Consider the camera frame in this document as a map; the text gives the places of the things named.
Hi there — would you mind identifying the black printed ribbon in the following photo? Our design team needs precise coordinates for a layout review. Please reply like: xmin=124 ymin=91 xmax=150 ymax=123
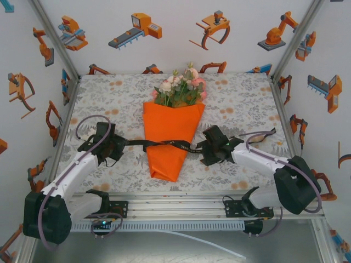
xmin=124 ymin=127 xmax=277 ymax=154

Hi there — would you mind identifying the orange wrapping paper sheet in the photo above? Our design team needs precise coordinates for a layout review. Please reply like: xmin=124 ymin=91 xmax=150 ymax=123
xmin=142 ymin=101 xmax=206 ymax=183

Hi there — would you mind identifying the cream fake flower stem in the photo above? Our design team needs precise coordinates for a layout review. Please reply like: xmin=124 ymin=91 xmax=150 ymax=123
xmin=160 ymin=81 xmax=176 ymax=107

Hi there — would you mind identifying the floral patterned table mat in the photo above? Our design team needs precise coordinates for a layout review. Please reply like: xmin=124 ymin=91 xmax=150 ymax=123
xmin=52 ymin=72 xmax=302 ymax=192

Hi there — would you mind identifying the black controller box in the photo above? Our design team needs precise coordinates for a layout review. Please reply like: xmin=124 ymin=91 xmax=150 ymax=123
xmin=91 ymin=218 xmax=114 ymax=233
xmin=243 ymin=219 xmax=264 ymax=237

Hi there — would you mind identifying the white plastic tube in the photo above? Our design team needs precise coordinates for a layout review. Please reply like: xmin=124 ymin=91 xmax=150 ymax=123
xmin=160 ymin=229 xmax=247 ymax=260

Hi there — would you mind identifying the brushed metal panel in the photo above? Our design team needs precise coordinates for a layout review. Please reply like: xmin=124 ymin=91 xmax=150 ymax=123
xmin=16 ymin=230 xmax=338 ymax=263

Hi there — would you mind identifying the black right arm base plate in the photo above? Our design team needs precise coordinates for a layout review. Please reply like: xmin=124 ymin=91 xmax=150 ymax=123
xmin=224 ymin=201 xmax=274 ymax=219

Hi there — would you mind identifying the aluminium rail frame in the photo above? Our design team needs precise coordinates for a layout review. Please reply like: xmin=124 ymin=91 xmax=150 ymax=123
xmin=26 ymin=191 xmax=326 ymax=221

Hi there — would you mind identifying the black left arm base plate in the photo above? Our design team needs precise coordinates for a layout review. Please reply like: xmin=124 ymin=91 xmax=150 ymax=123
xmin=108 ymin=201 xmax=129 ymax=219

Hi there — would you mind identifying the aluminium side rail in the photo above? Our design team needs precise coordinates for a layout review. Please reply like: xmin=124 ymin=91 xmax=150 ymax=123
xmin=270 ymin=76 xmax=310 ymax=197
xmin=41 ymin=78 xmax=82 ymax=199

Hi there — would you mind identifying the grey slotted cable duct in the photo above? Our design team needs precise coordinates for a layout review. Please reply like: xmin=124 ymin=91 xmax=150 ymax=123
xmin=70 ymin=221 xmax=245 ymax=231

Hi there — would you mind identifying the aluminium frame post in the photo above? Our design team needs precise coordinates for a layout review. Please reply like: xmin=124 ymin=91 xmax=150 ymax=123
xmin=270 ymin=0 xmax=326 ymax=80
xmin=27 ymin=0 xmax=82 ymax=80

